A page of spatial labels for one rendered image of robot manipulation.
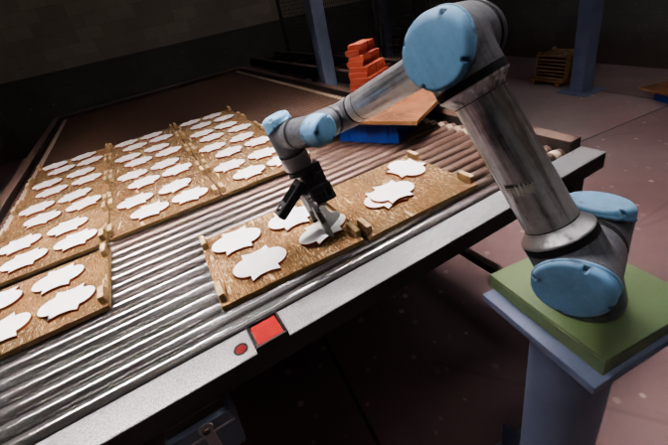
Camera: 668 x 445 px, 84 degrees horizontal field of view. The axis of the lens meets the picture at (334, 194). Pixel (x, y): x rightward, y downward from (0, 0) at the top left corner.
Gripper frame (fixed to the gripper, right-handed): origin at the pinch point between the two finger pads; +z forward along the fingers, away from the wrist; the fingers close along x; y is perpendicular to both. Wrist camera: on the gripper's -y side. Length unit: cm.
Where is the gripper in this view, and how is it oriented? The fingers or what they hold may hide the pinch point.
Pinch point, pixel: (322, 229)
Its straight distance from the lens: 107.7
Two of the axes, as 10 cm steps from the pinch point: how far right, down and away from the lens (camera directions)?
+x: -4.0, -2.6, 8.8
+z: 3.9, 8.2, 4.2
